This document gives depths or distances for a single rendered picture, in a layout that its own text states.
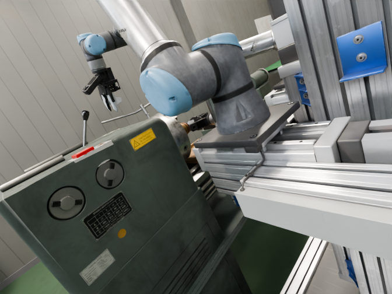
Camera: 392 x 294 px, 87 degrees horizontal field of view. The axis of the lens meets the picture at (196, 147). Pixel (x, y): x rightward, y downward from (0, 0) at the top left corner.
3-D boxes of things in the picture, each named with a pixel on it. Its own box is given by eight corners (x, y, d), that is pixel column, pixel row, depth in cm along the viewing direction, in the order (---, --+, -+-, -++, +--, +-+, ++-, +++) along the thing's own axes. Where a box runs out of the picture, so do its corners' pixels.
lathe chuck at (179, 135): (190, 164, 106) (156, 110, 101) (161, 172, 130) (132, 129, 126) (200, 154, 112) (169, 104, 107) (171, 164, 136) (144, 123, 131)
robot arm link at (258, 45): (315, 41, 86) (194, 80, 105) (307, 42, 99) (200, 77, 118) (311, 8, 82) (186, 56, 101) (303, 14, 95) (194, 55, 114)
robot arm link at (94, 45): (109, 28, 86) (103, 32, 94) (82, 35, 81) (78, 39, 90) (118, 48, 90) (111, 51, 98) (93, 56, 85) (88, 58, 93)
